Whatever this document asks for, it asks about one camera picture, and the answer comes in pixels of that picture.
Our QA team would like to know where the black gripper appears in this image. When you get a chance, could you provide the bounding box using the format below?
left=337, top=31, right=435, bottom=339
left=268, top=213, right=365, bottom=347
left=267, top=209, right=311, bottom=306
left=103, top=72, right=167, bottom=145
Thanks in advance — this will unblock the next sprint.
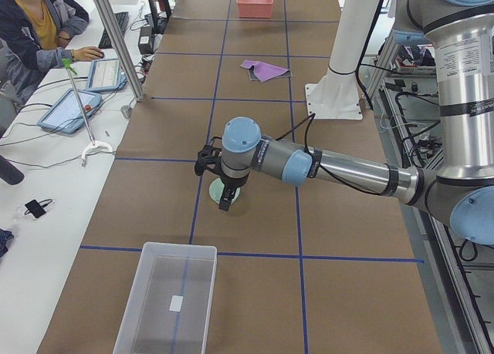
left=218, top=176, right=247, bottom=211

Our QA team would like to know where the mint green bowl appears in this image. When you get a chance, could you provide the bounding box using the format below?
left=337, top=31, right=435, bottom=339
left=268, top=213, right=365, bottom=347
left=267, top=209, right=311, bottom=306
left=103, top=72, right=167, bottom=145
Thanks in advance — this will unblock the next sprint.
left=208, top=178, right=241, bottom=204

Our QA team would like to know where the purple cloth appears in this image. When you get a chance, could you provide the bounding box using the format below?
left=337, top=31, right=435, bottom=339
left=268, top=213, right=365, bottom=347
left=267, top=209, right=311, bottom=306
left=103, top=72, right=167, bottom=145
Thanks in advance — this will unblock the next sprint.
left=240, top=59, right=293, bottom=83

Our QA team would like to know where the clear plastic storage box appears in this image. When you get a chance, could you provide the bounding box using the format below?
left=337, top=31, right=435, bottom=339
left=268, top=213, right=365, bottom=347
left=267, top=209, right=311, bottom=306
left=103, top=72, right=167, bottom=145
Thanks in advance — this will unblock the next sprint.
left=113, top=242, right=217, bottom=354

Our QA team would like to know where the far blue teach pendant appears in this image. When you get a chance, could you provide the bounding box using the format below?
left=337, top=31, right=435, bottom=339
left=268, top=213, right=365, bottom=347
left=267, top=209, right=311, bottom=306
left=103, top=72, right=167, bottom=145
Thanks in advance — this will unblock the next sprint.
left=86, top=58, right=127, bottom=93

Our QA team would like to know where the blue teach pendant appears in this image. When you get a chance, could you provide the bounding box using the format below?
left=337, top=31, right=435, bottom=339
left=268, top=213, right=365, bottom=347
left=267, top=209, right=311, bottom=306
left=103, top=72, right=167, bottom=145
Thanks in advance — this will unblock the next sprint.
left=86, top=58, right=127, bottom=93
left=37, top=89, right=103, bottom=134

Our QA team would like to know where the black power adapter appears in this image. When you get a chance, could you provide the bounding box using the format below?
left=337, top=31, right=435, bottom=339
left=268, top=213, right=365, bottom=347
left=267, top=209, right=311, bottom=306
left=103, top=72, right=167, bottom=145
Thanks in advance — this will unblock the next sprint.
left=137, top=25, right=155, bottom=55

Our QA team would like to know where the near blue teach pendant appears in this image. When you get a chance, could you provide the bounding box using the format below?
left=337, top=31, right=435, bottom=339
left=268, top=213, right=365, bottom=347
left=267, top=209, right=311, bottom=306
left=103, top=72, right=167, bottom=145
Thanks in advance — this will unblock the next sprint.
left=37, top=89, right=103, bottom=134

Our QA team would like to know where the pink plastic bin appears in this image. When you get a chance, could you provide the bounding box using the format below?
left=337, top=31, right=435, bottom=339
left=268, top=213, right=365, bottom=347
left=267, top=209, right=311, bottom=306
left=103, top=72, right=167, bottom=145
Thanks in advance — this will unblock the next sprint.
left=236, top=0, right=273, bottom=19

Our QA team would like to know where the black keyboard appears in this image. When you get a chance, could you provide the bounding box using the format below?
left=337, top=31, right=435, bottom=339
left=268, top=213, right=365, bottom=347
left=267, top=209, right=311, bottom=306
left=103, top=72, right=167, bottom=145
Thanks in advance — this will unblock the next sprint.
left=97, top=11, right=130, bottom=49

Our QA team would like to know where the reacher grabber stick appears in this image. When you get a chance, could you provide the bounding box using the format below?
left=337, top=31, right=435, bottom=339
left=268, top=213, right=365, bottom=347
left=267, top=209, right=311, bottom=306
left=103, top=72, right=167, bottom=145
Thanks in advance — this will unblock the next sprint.
left=62, top=58, right=113, bottom=167

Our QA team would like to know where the seated person yellow shirt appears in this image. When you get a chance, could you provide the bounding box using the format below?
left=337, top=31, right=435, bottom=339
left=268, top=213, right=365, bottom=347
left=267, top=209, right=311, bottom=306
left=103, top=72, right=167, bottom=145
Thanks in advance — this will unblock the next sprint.
left=1, top=0, right=104, bottom=104

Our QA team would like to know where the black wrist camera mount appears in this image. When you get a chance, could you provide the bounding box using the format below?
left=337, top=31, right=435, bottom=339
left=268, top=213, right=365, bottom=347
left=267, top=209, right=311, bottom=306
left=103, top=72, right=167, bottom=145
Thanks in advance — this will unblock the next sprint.
left=194, top=136, right=222, bottom=177

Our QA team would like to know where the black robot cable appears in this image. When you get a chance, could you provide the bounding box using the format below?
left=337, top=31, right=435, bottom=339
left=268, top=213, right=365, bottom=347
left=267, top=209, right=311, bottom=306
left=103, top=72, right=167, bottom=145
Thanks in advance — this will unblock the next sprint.
left=276, top=113, right=383, bottom=195

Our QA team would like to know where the white pedestal base plate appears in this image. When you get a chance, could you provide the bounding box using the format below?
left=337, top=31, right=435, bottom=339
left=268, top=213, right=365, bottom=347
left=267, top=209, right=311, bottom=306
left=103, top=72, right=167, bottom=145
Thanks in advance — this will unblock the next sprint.
left=304, top=72, right=363, bottom=120

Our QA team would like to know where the small black device with cable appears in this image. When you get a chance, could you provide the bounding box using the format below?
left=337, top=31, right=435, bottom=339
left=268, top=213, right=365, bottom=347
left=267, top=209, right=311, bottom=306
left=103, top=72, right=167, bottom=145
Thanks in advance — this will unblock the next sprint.
left=24, top=198, right=53, bottom=219

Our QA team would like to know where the aluminium frame post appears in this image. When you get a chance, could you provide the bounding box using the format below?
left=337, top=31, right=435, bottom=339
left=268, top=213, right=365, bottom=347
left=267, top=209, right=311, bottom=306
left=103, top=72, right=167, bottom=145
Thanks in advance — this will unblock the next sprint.
left=93, top=0, right=144, bottom=103

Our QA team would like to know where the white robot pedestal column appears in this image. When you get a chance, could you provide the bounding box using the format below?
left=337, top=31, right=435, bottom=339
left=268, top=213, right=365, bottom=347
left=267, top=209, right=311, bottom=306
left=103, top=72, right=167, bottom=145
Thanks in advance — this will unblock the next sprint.
left=328, top=0, right=384, bottom=76

